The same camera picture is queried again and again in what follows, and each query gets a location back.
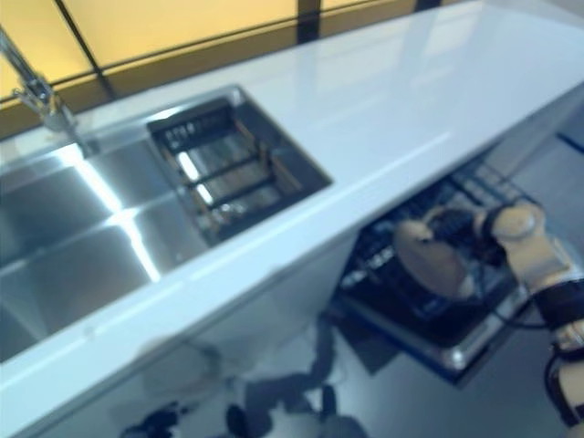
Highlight black wire dishwasher rack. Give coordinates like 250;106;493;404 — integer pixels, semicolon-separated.
340;162;538;330

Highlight white right robot leg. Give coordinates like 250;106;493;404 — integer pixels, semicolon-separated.
314;412;367;438

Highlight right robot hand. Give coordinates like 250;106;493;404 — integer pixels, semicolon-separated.
418;204;501;256

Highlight black dish drying rack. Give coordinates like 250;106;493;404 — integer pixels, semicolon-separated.
146;99;306;242

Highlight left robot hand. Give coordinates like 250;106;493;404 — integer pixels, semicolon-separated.
125;401;193;438

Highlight chrome gooseneck faucet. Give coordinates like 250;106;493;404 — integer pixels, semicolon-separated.
0;22;100;157

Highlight black right robot foot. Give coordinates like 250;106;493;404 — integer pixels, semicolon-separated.
320;384;339;417

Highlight dark window frame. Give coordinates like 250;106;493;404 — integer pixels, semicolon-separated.
0;0;428;142

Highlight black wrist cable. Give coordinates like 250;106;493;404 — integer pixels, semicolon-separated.
492;291;584;433

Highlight white glossy cabinet door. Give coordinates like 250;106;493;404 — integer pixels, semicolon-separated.
45;236;362;438

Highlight stainless steel sink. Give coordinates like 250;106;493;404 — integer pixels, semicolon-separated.
0;84;335;365

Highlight small beige plate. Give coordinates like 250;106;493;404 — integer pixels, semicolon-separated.
393;218;476;301

